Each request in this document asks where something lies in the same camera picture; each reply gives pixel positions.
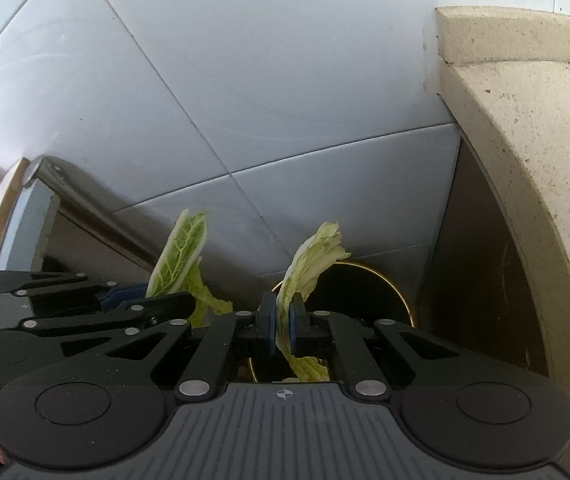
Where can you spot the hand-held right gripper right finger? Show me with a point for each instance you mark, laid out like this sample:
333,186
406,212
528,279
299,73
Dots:
295,327

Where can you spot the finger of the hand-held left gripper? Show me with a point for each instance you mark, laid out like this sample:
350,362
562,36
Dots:
115,317
125,296

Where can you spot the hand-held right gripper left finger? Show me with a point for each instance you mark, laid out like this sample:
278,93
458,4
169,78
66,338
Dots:
268,327

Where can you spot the napa cabbage leaf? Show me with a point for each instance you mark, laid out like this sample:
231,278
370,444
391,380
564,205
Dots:
180,245
310,260

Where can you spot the black gold-rimmed trash bin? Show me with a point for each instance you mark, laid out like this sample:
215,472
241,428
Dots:
360,295

